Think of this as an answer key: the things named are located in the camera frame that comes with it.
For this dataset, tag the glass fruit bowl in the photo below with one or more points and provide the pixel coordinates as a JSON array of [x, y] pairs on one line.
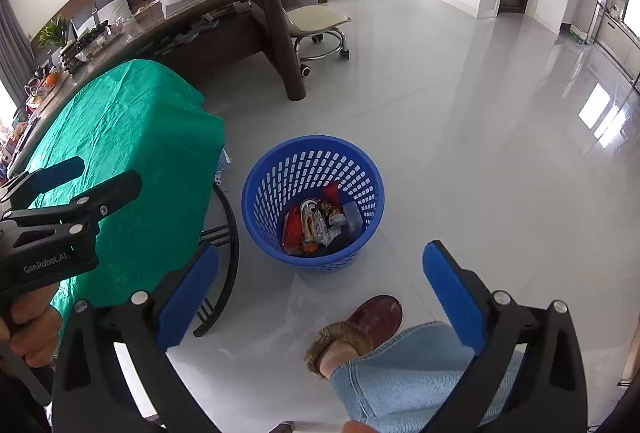
[[42, 88]]

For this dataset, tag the cream rolling stool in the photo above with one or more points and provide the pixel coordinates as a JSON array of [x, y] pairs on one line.
[[315, 18]]

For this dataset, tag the person's left hand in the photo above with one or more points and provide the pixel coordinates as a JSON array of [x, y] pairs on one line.
[[35, 333]]

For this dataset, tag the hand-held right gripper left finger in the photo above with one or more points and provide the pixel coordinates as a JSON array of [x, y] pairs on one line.
[[187, 298]]

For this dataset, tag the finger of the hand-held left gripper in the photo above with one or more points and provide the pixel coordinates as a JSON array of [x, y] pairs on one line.
[[107, 198], [50, 175]]

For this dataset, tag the green potted plant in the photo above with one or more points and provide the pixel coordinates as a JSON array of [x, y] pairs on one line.
[[52, 33]]

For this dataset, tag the person's right hand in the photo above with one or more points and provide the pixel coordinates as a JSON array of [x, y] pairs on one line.
[[360, 428]]

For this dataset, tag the red plastic bag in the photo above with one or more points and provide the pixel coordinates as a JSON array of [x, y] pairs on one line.
[[292, 228]]

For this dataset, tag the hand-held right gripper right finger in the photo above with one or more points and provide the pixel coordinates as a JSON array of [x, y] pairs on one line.
[[450, 298]]

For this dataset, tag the grey curtain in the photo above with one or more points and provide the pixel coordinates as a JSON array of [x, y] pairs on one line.
[[12, 43]]

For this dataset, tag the dark wooden coffee table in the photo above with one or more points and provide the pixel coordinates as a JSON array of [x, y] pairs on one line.
[[285, 53]]

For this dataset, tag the blue plastic basket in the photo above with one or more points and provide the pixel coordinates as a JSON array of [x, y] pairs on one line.
[[270, 173]]

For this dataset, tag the green tablecloth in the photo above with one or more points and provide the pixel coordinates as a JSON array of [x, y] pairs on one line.
[[125, 128]]

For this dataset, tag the green box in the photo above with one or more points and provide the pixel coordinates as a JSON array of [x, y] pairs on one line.
[[577, 34]]

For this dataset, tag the kitchen counter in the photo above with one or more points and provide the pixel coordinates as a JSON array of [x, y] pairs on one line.
[[620, 38]]

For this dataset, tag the clear plastic box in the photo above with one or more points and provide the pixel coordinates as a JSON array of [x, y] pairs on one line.
[[352, 215]]

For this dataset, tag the red furry slipper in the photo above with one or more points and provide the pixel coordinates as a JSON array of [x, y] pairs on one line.
[[375, 318]]

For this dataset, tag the dark ribbed vase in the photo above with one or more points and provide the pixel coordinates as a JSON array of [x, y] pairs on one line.
[[66, 58]]

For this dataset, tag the clear printed wrapper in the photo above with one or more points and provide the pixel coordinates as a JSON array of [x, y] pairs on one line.
[[315, 223]]

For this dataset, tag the person's jeans leg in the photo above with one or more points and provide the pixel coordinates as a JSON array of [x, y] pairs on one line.
[[400, 378]]

